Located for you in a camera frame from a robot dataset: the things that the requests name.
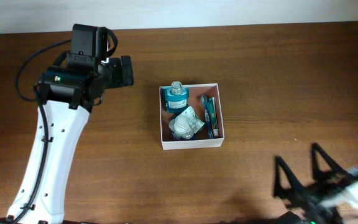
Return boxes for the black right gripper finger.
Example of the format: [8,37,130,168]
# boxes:
[273,155,306,200]
[310,142,347,183]

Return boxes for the teal mouthwash bottle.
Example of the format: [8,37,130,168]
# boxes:
[164,81,190,113]

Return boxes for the purple pump soap bottle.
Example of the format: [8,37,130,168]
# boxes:
[169,116,195,141]

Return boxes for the white green soap packet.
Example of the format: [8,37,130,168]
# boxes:
[176,106,206,134]

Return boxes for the blue white toothbrush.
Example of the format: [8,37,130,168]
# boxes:
[200,95,213,139]

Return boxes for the green toothpaste tube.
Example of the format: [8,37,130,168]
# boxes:
[207,97,219,138]

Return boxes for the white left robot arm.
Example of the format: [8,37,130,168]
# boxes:
[0,24,134,224]

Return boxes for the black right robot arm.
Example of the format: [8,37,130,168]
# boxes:
[273,142,358,223]

